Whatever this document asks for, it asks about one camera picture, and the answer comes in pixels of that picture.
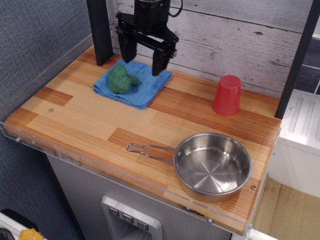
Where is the red plastic cup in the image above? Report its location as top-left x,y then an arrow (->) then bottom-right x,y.
212,75 -> 242,117

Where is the grey toy fridge cabinet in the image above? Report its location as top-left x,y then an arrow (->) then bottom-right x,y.
48,155 -> 232,240

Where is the white toy sink unit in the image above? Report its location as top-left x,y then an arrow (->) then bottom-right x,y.
267,90 -> 320,197

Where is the black right frame post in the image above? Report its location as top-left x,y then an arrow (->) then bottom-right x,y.
274,0 -> 320,120

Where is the stainless steel pot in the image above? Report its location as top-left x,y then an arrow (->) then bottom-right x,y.
126,132 -> 253,204

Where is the green toy broccoli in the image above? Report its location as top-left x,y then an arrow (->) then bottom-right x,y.
108,64 -> 139,94

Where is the blue folded cloth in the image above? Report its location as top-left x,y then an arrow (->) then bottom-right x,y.
93,59 -> 172,110

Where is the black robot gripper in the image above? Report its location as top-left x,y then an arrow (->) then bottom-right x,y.
116,0 -> 179,77

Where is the silver dispenser button panel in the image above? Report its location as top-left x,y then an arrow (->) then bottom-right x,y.
101,195 -> 163,240

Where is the yellow and black object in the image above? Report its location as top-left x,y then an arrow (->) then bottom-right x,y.
0,226 -> 45,240

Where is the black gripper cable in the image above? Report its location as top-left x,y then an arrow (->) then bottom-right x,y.
163,0 -> 184,18

